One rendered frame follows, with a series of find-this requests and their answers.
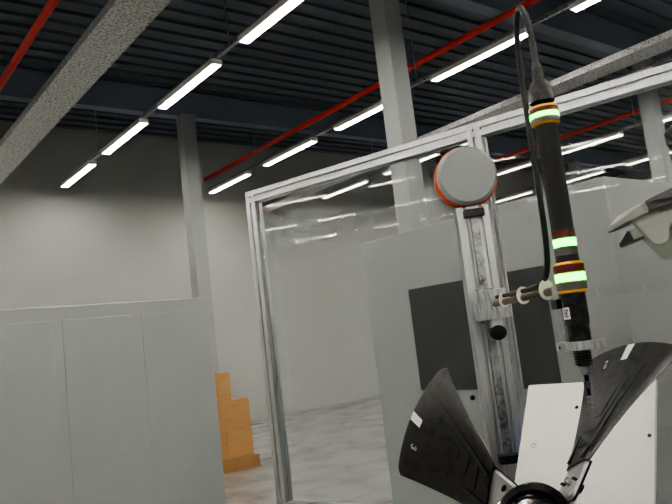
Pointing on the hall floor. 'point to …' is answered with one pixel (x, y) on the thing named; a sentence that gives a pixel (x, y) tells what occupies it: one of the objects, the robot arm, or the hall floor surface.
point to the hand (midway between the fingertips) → (618, 230)
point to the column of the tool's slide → (486, 340)
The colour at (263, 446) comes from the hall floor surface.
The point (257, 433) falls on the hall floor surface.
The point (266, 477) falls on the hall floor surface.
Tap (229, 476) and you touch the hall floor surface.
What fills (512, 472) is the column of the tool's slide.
